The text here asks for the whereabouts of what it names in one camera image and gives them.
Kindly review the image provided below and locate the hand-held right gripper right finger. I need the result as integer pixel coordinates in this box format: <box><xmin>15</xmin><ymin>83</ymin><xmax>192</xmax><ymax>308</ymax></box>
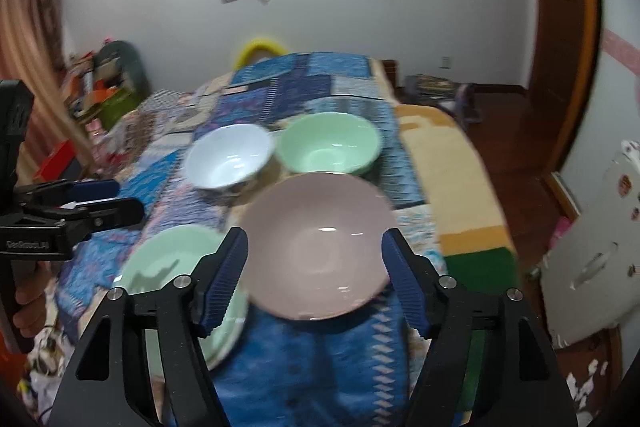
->
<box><xmin>381</xmin><ymin>228</ymin><xmax>581</xmax><ymax>427</ymax></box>

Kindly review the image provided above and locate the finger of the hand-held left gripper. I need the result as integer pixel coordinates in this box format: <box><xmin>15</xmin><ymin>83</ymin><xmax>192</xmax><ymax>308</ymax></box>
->
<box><xmin>22</xmin><ymin>198</ymin><xmax>145</xmax><ymax>233</ymax></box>
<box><xmin>14</xmin><ymin>179</ymin><xmax>121</xmax><ymax>208</ymax></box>

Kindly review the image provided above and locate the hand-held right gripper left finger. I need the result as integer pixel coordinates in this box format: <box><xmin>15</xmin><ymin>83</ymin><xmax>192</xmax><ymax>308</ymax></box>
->
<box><xmin>47</xmin><ymin>227</ymin><xmax>249</xmax><ymax>427</ymax></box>

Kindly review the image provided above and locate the green plate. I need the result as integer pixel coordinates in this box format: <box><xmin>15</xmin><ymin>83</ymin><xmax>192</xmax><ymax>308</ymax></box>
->
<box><xmin>114</xmin><ymin>225</ymin><xmax>251</xmax><ymax>373</ymax></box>

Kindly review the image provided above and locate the pink bowl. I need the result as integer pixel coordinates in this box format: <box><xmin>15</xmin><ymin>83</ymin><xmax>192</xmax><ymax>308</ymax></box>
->
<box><xmin>239</xmin><ymin>172</ymin><xmax>401</xmax><ymax>322</ymax></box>

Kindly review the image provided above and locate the white bowl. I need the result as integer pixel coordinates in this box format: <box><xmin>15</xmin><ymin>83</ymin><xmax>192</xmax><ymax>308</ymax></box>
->
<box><xmin>184</xmin><ymin>123</ymin><xmax>276</xmax><ymax>202</ymax></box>

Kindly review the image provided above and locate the green bowl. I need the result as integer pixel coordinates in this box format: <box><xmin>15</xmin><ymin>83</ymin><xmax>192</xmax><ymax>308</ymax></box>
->
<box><xmin>276</xmin><ymin>112</ymin><xmax>383</xmax><ymax>180</ymax></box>

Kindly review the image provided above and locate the person's left hand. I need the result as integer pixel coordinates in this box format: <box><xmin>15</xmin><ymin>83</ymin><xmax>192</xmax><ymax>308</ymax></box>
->
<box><xmin>15</xmin><ymin>259</ymin><xmax>50</xmax><ymax>335</ymax></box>

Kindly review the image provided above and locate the red box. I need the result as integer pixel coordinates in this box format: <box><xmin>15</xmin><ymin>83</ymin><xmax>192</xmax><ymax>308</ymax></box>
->
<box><xmin>37</xmin><ymin>139</ymin><xmax>76</xmax><ymax>180</ymax></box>

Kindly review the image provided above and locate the pink rabbit toy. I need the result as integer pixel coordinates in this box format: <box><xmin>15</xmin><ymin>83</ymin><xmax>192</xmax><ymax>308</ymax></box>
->
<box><xmin>86</xmin><ymin>119</ymin><xmax>112</xmax><ymax>152</ymax></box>

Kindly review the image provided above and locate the green bag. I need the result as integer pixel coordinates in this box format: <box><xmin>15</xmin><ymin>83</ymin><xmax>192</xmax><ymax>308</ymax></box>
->
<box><xmin>97</xmin><ymin>89</ymin><xmax>146</xmax><ymax>128</ymax></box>

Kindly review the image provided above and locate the pile of bags and clutter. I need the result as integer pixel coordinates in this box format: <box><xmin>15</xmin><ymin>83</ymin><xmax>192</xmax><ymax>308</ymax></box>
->
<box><xmin>67</xmin><ymin>52</ymin><xmax>131</xmax><ymax>118</ymax></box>

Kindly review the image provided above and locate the grey plush pillow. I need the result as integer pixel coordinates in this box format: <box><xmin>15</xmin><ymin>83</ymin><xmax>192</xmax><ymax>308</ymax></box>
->
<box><xmin>95</xmin><ymin>39</ymin><xmax>151</xmax><ymax>95</ymax></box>

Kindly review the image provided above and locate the brown striped curtain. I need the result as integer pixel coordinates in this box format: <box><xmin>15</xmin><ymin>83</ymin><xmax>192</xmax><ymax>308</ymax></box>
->
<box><xmin>0</xmin><ymin>0</ymin><xmax>96</xmax><ymax>188</ymax></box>

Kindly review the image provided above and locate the white plastic stool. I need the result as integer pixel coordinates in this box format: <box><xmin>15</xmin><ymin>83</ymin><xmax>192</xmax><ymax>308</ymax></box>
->
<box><xmin>537</xmin><ymin>139</ymin><xmax>640</xmax><ymax>350</ymax></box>

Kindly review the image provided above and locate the grey purple bag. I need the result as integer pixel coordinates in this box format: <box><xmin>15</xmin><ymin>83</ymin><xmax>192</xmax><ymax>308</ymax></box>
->
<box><xmin>452</xmin><ymin>83</ymin><xmax>483</xmax><ymax>122</ymax></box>

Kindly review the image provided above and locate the dark patterned cloth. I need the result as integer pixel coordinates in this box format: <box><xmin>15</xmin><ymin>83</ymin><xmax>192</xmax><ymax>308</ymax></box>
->
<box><xmin>404</xmin><ymin>75</ymin><xmax>458</xmax><ymax>98</ymax></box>

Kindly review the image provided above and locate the patchwork printed blanket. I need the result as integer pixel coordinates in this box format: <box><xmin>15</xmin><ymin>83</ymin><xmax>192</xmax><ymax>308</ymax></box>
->
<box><xmin>20</xmin><ymin>52</ymin><xmax>446</xmax><ymax>427</ymax></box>

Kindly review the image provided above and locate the yellow foam tube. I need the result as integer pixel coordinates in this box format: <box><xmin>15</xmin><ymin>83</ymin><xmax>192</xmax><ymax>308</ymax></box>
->
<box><xmin>234</xmin><ymin>38</ymin><xmax>288</xmax><ymax>70</ymax></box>

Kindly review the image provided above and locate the wooden room door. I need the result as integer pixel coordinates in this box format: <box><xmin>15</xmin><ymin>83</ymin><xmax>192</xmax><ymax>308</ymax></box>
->
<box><xmin>525</xmin><ymin>0</ymin><xmax>601</xmax><ymax>172</ymax></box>

